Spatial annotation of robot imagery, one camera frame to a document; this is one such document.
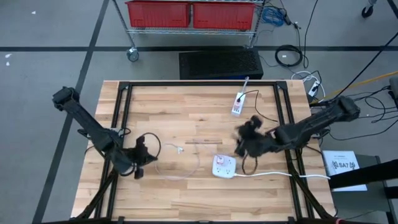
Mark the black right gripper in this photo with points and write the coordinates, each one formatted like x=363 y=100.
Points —
x=259 y=144

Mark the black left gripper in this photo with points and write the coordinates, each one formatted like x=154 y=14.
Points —
x=136 y=158

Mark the white square power strip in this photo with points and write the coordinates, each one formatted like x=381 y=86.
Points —
x=228 y=171

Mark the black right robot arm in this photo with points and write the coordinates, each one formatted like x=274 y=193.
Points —
x=311 y=127

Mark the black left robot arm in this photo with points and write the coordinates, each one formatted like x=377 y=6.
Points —
x=90 y=124

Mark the black perforated floor box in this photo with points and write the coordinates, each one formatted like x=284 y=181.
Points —
x=217 y=63

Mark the white floor power strip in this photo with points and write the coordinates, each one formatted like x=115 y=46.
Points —
x=314 y=88

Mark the white paper sheet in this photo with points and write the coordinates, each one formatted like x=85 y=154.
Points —
x=342 y=174

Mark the red plastic storage bin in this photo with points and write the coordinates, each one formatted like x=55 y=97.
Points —
x=158 y=14
x=224 y=15

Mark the black beam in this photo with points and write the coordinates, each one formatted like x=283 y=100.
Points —
x=367 y=174

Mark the grey side table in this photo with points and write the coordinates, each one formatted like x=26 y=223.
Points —
x=373 y=202

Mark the thin black pole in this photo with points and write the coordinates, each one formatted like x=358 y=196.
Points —
x=367 y=67

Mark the black caster wheel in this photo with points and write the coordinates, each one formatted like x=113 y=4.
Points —
x=367 y=12

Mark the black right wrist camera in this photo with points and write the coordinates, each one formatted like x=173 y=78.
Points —
x=254 y=123

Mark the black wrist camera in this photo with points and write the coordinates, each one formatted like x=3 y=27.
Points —
x=254 y=123
x=141 y=142

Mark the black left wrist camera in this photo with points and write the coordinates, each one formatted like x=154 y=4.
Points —
x=141 y=142

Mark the black table frame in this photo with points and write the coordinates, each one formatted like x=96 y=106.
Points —
x=202 y=83

